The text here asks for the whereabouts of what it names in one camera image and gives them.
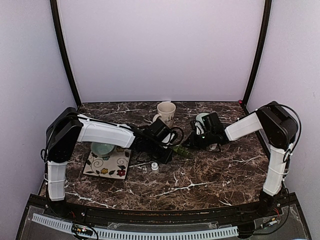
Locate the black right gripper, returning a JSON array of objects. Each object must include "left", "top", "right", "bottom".
[{"left": 182, "top": 130, "right": 215, "bottom": 151}]

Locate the white pill bottle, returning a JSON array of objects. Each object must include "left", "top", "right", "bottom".
[
  {"left": 209, "top": 143, "right": 218, "bottom": 151},
  {"left": 151, "top": 162, "right": 159, "bottom": 173}
]

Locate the green weekly pill organizer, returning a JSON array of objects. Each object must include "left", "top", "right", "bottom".
[{"left": 170, "top": 145, "right": 193, "bottom": 159}]

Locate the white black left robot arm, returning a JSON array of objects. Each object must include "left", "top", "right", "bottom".
[{"left": 41, "top": 107, "right": 177, "bottom": 218}]

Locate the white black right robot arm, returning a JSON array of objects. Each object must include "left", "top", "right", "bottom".
[{"left": 182, "top": 101, "right": 302, "bottom": 197}]

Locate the striped light blue bowl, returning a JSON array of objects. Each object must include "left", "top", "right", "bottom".
[{"left": 195, "top": 112, "right": 208, "bottom": 124}]

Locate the white mug with coral pattern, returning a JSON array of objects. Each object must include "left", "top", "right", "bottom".
[{"left": 152, "top": 101, "right": 176, "bottom": 128}]

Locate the square floral plate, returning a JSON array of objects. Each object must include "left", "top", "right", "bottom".
[{"left": 82, "top": 147, "right": 131, "bottom": 180}]

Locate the plain celadon green bowl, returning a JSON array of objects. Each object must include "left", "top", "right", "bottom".
[{"left": 90, "top": 142, "right": 115, "bottom": 157}]

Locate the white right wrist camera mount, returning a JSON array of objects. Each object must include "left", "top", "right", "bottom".
[{"left": 194, "top": 120, "right": 204, "bottom": 135}]

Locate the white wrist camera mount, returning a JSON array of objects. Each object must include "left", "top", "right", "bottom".
[
  {"left": 194, "top": 120, "right": 204, "bottom": 135},
  {"left": 162, "top": 132, "right": 176, "bottom": 145}
]

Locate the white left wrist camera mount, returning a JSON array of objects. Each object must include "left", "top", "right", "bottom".
[{"left": 162, "top": 132, "right": 176, "bottom": 145}]

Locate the white slotted cable duct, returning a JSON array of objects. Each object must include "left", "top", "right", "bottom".
[{"left": 31, "top": 213, "right": 239, "bottom": 240}]

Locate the black frame post right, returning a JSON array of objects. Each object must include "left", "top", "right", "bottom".
[{"left": 241, "top": 0, "right": 272, "bottom": 111}]

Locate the black frame post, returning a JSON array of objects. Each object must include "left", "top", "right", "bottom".
[
  {"left": 49, "top": 0, "right": 82, "bottom": 107},
  {"left": 241, "top": 0, "right": 272, "bottom": 111}
]

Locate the black front table rail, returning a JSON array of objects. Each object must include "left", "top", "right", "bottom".
[{"left": 24, "top": 193, "right": 298, "bottom": 230}]

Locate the black frame post left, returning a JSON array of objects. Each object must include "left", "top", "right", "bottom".
[{"left": 49, "top": 0, "right": 82, "bottom": 107}]

